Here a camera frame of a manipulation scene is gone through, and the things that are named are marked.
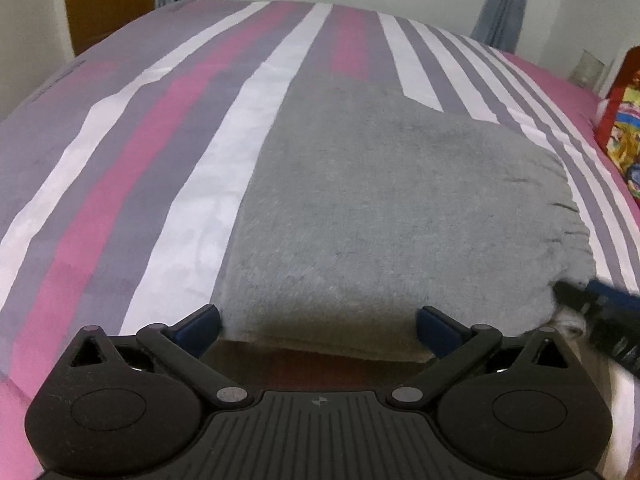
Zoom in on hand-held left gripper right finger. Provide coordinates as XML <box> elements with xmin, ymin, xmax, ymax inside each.
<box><xmin>386</xmin><ymin>305</ymin><xmax>577</xmax><ymax>407</ymax></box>

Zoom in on striped bed sheet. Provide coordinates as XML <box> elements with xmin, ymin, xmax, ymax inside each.
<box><xmin>0</xmin><ymin>0</ymin><xmax>640</xmax><ymax>480</ymax></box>

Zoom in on colourful printed blanket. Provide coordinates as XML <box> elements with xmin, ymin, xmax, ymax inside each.
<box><xmin>592</xmin><ymin>45</ymin><xmax>640</xmax><ymax>213</ymax></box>

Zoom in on wooden door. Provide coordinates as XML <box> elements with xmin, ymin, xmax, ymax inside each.
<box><xmin>62</xmin><ymin>0</ymin><xmax>157</xmax><ymax>57</ymax></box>

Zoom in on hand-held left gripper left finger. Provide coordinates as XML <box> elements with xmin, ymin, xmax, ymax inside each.
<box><xmin>65</xmin><ymin>304</ymin><xmax>257</xmax><ymax>409</ymax></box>

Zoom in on grey pants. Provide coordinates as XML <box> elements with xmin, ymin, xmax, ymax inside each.
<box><xmin>212</xmin><ymin>77</ymin><xmax>597</xmax><ymax>364</ymax></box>

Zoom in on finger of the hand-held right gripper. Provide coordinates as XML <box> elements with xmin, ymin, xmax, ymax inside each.
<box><xmin>551</xmin><ymin>279</ymin><xmax>640</xmax><ymax>368</ymax></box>

